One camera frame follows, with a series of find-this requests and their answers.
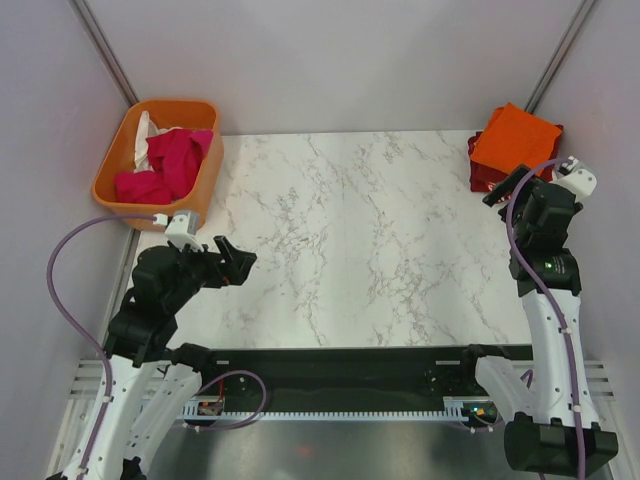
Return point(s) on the dark red folded shirt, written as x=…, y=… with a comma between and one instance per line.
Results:
x=557, y=139

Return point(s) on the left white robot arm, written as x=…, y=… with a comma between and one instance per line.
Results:
x=144, y=385

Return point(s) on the white slotted cable duct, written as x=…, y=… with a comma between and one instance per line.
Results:
x=447, y=410

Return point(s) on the white cloth in bin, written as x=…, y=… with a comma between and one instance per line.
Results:
x=146, y=129

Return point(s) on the red printed folded shirt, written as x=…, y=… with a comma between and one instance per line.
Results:
x=482, y=178

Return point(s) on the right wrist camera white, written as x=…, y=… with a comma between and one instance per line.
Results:
x=574, y=176

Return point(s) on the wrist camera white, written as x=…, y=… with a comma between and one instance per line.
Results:
x=180, y=229
x=574, y=176

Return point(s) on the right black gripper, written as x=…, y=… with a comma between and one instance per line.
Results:
x=503, y=187

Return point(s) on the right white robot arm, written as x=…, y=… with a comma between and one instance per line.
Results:
x=552, y=426

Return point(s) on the pink t shirt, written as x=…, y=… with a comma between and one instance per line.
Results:
x=175, y=159

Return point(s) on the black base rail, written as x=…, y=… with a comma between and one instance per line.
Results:
x=352, y=377

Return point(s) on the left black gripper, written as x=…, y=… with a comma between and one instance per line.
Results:
x=233, y=270

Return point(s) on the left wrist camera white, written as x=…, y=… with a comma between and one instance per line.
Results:
x=180, y=229

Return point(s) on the orange t shirt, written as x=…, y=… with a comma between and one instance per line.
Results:
x=514, y=137

